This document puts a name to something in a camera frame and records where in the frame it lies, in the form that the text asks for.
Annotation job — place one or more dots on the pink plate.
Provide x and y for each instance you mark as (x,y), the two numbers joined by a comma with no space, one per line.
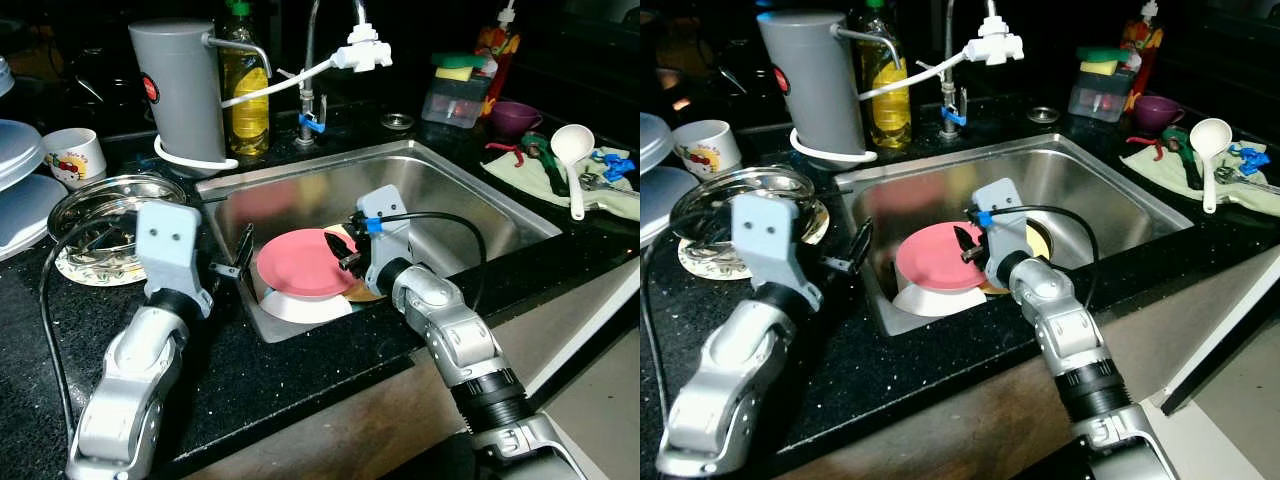
(930,260)
(300,262)

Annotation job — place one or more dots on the stainless steel bowl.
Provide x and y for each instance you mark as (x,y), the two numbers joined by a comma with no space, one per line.
(100,205)
(710,205)

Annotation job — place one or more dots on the chrome kitchen faucet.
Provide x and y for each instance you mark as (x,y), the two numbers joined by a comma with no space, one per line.
(308,70)
(949,70)

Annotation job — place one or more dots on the white bowl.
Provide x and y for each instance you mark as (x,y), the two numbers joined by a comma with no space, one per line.
(300,308)
(935,302)

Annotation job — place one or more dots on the stainless steel sink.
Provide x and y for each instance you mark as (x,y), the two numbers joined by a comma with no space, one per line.
(450,200)
(1090,190)

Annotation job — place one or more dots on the patterned white plate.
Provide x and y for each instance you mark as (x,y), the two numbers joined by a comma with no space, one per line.
(705,265)
(95,272)

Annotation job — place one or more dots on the yellow dish soap bottle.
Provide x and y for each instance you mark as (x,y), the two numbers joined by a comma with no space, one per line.
(890,110)
(247,110)

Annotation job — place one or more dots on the grey cylindrical water filter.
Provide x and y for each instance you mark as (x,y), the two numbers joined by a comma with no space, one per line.
(815,80)
(180,90)

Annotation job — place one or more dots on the white printed mug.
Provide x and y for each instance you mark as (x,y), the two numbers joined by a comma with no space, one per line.
(708,148)
(75,155)

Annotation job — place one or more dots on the light green cloth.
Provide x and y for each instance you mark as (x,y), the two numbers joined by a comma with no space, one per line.
(1160,172)
(520,178)

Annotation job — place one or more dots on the clear plastic sponge holder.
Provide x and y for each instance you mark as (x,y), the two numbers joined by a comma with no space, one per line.
(1098,98)
(452,102)

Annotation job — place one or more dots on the white faucet diverter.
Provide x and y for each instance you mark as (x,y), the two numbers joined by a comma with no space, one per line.
(362,50)
(995,42)

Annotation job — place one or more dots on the purple cup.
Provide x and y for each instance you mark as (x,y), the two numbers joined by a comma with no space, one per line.
(1158,112)
(513,118)

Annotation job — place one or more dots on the yellow green sponge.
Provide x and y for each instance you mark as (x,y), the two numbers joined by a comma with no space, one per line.
(1102,60)
(457,68)

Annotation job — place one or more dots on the white plastic ladle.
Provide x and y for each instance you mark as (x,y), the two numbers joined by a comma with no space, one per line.
(1210,138)
(572,145)

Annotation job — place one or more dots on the blue plastic utensil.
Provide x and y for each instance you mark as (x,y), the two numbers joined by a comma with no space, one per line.
(1250,158)
(615,165)

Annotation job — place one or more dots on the red orange pump bottle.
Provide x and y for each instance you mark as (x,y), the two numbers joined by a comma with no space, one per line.
(497,50)
(1142,45)

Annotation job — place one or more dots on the metal utensil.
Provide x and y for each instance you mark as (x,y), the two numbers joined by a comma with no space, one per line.
(1245,180)
(600,181)

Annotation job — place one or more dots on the white round container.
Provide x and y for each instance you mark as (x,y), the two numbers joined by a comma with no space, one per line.
(5,75)

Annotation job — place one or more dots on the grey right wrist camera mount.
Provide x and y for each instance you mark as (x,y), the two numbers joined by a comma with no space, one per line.
(385,250)
(1000,230)

